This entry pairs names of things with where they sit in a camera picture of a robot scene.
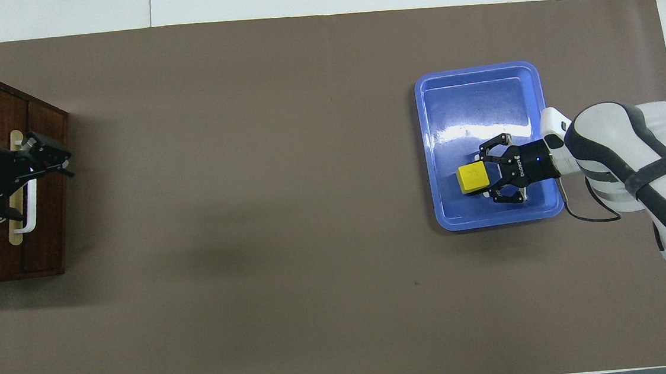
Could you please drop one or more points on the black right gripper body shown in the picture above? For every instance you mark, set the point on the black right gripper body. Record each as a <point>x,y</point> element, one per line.
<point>533,164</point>

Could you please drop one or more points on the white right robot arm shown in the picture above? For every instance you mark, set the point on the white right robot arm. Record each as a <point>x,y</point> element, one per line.
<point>620,140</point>

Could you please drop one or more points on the wooden drawer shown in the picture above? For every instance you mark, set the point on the wooden drawer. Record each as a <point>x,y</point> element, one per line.
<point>51,233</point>

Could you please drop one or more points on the blue plastic tray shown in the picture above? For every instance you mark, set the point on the blue plastic tray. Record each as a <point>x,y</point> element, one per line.
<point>481,104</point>

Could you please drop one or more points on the yellow cube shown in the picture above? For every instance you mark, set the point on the yellow cube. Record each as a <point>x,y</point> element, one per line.
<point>472,179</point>

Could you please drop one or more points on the brown table mat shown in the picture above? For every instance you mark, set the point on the brown table mat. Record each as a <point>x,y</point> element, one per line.
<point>311,212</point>

